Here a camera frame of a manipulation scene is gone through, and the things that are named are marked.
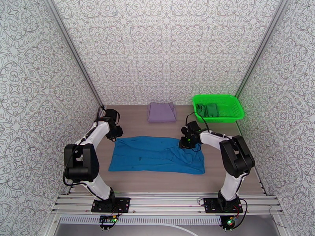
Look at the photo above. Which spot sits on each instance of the green t-shirt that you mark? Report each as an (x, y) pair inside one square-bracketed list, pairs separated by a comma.
[(210, 110)]

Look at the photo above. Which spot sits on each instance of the circuit board with green light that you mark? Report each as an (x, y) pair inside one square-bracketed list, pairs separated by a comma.
[(231, 222)]

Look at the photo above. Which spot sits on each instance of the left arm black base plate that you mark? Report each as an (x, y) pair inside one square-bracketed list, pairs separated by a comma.
[(123, 205)]

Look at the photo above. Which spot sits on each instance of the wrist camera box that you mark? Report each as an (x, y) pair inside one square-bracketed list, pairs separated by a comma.
[(112, 114), (193, 126)]

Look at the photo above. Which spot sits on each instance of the green plastic laundry basket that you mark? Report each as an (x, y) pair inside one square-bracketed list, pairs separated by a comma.
[(231, 112)]

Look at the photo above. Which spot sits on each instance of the circuit board with blue parts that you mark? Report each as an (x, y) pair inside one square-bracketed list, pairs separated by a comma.
[(107, 220)]

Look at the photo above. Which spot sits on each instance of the aluminium corner post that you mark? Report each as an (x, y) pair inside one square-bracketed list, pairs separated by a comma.
[(73, 51), (260, 46)]

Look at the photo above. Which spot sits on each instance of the aluminium rail frame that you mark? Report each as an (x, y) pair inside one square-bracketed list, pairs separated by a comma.
[(167, 202)]

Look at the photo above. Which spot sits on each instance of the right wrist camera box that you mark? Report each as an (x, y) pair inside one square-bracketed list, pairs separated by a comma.
[(193, 126)]

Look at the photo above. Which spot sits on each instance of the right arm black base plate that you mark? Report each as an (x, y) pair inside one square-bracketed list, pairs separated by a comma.
[(210, 205)]

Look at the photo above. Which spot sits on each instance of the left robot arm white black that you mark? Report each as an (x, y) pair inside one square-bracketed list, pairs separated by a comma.
[(98, 134)]

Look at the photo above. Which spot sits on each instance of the blue t-shirt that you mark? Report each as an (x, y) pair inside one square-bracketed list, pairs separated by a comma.
[(147, 156)]

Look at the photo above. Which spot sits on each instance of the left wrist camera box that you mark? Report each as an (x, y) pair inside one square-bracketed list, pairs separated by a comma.
[(112, 114)]

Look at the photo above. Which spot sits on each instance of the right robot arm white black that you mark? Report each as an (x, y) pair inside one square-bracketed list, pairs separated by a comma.
[(214, 139)]

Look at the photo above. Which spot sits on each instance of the lavender purple shirt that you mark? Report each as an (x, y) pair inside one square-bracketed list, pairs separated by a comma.
[(161, 112)]

